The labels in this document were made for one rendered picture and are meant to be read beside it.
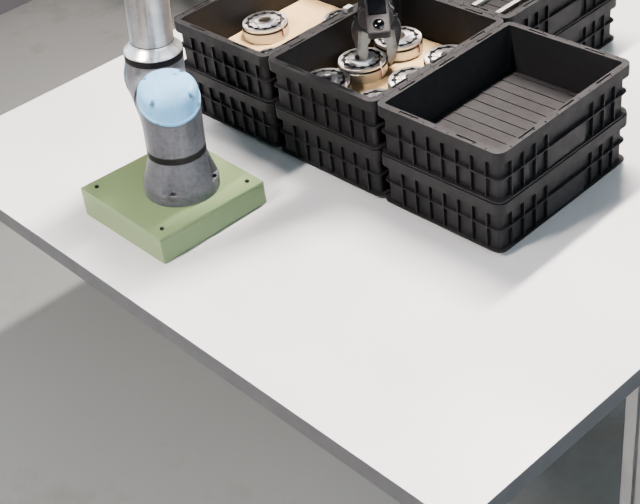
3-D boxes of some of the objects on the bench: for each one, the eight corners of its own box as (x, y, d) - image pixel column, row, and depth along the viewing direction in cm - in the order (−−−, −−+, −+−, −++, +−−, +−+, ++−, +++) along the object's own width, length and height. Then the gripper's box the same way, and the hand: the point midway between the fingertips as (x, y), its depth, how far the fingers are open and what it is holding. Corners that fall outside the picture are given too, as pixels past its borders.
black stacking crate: (381, 204, 246) (377, 153, 239) (278, 154, 265) (270, 105, 257) (508, 116, 267) (508, 67, 260) (404, 76, 285) (401, 29, 278)
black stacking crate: (501, 261, 228) (500, 208, 221) (381, 204, 246) (377, 153, 239) (628, 163, 249) (631, 111, 242) (509, 116, 267) (508, 67, 260)
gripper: (401, -43, 253) (404, 49, 267) (344, -39, 254) (350, 52, 267) (403, -23, 247) (406, 70, 260) (344, -19, 247) (350, 73, 261)
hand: (378, 63), depth 261 cm, fingers closed on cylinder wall, 4 cm apart
